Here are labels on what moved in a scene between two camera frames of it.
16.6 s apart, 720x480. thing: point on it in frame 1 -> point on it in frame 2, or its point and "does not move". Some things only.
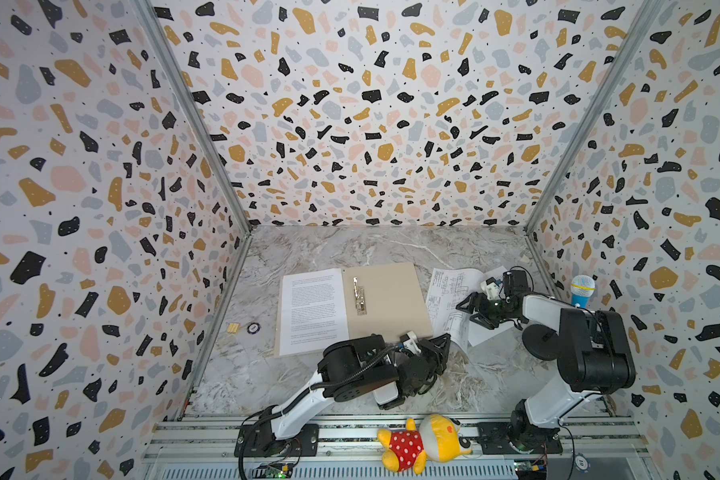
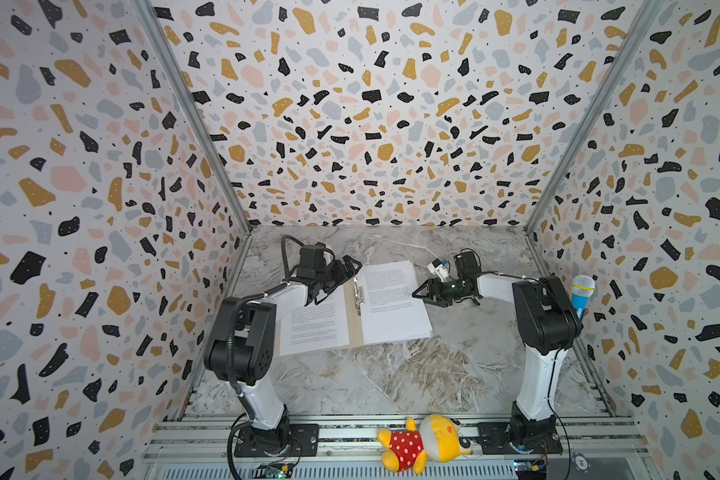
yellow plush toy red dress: [436, 437] does not move
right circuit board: [530, 469] does not move
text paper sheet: [480, 332] -> [390, 311]
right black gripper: [484, 308] -> [442, 290]
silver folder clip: [360, 297] does not move
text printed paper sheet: [313, 314] does not move
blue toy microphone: [582, 287] does not move
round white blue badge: [582, 463] does not move
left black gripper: [428, 351] -> [340, 276]
